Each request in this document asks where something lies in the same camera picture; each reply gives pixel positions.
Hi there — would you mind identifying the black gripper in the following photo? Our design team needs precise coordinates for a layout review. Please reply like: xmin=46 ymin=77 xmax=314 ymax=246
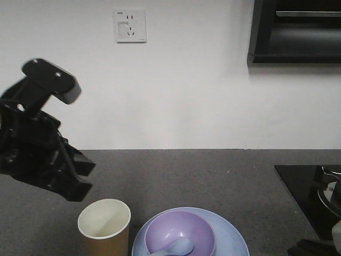
xmin=1 ymin=99 xmax=96 ymax=202

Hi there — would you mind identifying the brown paper cup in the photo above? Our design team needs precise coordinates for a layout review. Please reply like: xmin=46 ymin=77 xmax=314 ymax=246
xmin=77 ymin=198 xmax=131 ymax=256

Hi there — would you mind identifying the purple plastic bowl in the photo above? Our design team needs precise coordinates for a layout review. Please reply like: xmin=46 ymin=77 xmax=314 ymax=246
xmin=144 ymin=210 xmax=216 ymax=255

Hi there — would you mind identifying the light blue plastic spoon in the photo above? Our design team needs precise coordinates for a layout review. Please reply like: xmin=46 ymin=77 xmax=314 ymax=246
xmin=151 ymin=238 xmax=194 ymax=256

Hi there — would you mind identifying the light blue plate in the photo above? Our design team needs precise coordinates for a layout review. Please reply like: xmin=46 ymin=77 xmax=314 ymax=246
xmin=131 ymin=207 xmax=249 ymax=256

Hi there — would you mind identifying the black glass stove top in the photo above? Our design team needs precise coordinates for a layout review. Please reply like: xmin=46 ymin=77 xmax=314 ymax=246
xmin=274 ymin=165 xmax=340 ymax=241

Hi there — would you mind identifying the metal pot on stove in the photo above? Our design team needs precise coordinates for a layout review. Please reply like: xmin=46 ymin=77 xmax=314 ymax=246
xmin=317 ymin=165 xmax=340 ymax=217

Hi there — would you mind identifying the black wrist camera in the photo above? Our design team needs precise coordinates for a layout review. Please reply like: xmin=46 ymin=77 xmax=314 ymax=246
xmin=1 ymin=59 xmax=82 ymax=110

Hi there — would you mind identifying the white wall power socket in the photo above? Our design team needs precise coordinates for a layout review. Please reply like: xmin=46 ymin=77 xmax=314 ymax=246
xmin=114 ymin=9 xmax=147 ymax=43

